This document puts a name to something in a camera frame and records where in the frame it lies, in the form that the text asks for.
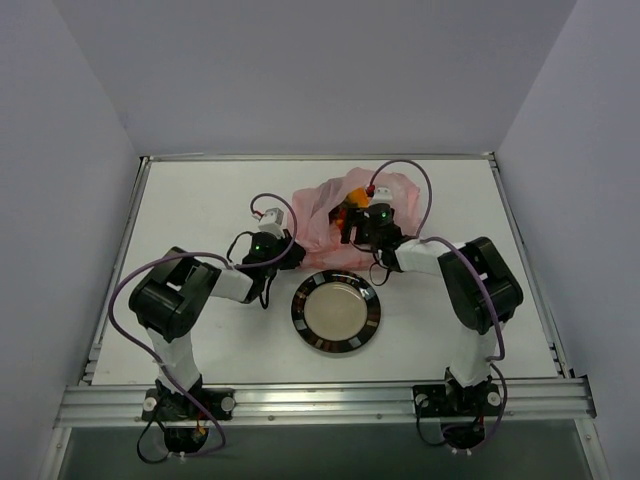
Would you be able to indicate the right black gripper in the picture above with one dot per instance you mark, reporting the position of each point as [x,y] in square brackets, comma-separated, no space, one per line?
[347,228]

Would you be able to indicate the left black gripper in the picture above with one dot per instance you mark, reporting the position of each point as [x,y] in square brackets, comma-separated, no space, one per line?
[293,255]

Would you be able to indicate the pink plastic bag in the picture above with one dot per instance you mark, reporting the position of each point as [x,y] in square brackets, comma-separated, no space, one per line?
[320,236]

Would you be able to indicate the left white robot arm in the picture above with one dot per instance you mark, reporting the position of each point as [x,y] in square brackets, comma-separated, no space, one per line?
[170,298]

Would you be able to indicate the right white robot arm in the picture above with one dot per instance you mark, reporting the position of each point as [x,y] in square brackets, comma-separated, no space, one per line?
[481,287]

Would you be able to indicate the fake fruits in bag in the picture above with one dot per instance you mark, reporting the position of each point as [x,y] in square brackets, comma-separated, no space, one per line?
[338,214]

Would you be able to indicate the yellow orange fake fruit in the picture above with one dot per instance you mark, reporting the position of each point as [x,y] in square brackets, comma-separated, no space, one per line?
[357,198]

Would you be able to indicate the black rimmed ceramic plate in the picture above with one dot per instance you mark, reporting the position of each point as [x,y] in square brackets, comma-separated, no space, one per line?
[336,311]

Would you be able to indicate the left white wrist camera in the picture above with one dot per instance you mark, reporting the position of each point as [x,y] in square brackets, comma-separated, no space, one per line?
[271,222]

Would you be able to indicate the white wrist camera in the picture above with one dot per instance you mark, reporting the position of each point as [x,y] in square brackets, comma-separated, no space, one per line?
[271,222]
[379,195]

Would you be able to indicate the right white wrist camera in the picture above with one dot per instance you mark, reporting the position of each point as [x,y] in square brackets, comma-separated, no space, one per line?
[379,195]

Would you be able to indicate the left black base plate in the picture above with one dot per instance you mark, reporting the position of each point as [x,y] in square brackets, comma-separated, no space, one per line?
[174,407]

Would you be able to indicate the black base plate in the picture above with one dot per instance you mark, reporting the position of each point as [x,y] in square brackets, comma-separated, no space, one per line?
[449,400]
[174,407]

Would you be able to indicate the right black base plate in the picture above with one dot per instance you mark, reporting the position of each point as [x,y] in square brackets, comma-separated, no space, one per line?
[449,400]

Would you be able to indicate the aluminium front rail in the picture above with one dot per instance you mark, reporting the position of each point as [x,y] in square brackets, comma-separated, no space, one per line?
[318,403]

